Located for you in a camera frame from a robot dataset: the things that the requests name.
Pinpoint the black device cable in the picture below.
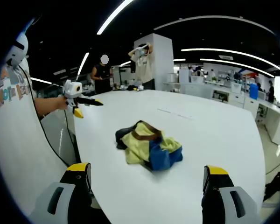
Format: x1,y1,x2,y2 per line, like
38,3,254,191
18,64,70,168

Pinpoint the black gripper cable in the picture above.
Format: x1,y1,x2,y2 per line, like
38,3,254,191
64,109,82,164

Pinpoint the white square pillar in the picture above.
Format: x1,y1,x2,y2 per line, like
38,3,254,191
133,33,175,91

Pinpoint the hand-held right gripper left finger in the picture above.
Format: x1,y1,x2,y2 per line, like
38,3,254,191
31,162,94,224

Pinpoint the yellow blue grey garment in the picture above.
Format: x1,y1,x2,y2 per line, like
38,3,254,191
115,119,183,171

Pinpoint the blue water barrel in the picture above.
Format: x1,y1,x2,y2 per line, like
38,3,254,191
249,83,259,100

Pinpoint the white lab counter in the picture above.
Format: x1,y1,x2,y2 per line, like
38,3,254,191
163,67,280,145

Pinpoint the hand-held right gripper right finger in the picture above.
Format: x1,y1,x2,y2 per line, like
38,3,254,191
201,165,261,224

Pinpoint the long ceiling strip light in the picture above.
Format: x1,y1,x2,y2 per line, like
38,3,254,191
77,52,90,75
181,48,280,77
199,58,275,77
97,0,134,35

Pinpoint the white chest device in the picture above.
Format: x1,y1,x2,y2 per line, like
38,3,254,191
6,32,30,68

